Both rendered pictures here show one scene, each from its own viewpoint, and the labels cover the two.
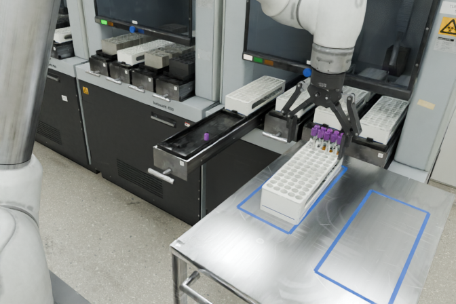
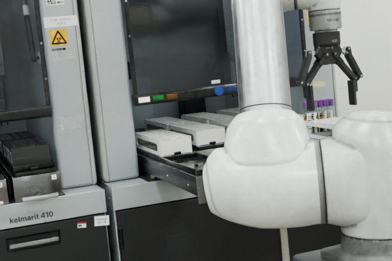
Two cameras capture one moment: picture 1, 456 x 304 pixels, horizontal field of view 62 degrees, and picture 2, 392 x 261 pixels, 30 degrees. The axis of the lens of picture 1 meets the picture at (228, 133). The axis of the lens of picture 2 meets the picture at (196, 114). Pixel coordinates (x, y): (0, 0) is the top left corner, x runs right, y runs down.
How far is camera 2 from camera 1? 1.66 m
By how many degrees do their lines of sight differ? 55
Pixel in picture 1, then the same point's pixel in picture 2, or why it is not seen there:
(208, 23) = (72, 78)
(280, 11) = not seen: outside the picture
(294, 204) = not seen: hidden behind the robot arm
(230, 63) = (114, 119)
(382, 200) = not seen: hidden behind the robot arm
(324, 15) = not seen: outside the picture
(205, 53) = (73, 119)
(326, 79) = (336, 35)
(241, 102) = (184, 138)
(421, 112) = (318, 92)
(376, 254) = not seen: outside the picture
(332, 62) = (338, 20)
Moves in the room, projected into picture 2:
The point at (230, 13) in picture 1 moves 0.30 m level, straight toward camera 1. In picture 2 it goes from (103, 57) to (181, 50)
